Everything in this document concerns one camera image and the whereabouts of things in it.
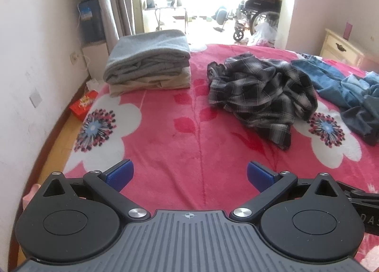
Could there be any pink floral bed blanket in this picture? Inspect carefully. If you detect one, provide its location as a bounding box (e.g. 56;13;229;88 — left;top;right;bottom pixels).
63;43;379;270

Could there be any folded grey garment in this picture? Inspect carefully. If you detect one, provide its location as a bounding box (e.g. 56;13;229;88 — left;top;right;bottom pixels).
103;29;190;84

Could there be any pink cup on cabinet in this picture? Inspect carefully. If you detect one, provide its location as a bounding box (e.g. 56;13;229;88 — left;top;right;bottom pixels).
342;22;353;41

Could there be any black wheelchair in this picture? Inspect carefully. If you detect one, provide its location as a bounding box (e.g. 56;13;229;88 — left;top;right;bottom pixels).
233;0;283;42

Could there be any cream bedside cabinet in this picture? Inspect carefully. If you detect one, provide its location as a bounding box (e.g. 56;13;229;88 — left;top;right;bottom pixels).
320;29;364;68

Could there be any black white plaid shirt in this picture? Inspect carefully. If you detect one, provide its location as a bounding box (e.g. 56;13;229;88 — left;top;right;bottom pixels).
207;52;318;150

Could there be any folded beige garment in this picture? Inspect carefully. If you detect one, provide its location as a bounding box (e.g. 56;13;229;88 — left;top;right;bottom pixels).
109;67;191;97

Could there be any red snack box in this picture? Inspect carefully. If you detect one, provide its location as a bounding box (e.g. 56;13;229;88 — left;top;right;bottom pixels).
69;90;98;121

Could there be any blue denim garment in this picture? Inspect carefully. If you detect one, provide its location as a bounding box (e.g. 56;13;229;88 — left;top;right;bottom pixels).
291;56;378;146

